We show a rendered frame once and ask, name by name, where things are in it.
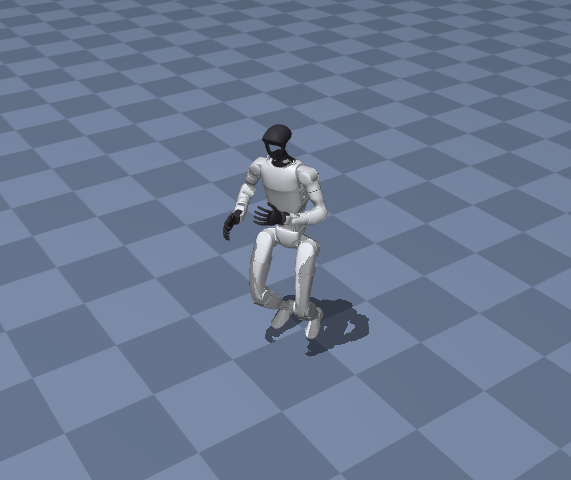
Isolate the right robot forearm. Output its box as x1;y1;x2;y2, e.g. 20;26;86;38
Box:
233;183;250;222

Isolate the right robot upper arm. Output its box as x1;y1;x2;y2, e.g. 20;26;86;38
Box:
243;157;266;198

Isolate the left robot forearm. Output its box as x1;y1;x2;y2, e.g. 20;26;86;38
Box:
284;208;327;227

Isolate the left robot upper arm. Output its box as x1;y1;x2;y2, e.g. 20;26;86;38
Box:
297;165;327;221

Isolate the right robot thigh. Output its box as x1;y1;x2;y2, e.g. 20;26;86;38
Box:
249;228;278;304

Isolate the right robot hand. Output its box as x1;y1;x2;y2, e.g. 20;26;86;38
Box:
223;210;242;240

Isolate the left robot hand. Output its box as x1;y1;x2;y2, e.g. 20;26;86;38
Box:
253;202;290;226

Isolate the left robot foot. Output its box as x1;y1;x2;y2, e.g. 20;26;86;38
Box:
305;307;323;339

